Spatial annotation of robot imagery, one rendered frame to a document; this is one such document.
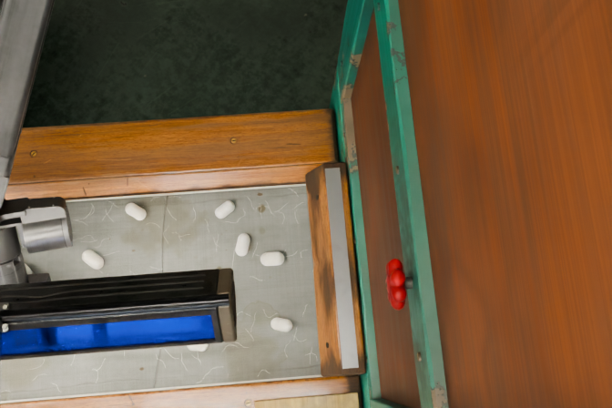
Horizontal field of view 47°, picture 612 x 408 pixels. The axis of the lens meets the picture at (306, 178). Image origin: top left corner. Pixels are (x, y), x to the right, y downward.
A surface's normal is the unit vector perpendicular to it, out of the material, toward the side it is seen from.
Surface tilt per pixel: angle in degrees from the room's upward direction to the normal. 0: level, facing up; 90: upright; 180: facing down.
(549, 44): 90
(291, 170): 45
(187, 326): 58
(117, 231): 0
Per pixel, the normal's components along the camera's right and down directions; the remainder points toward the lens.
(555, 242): -1.00, 0.07
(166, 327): 0.08, 0.68
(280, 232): 0.03, -0.25
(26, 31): 0.32, 0.36
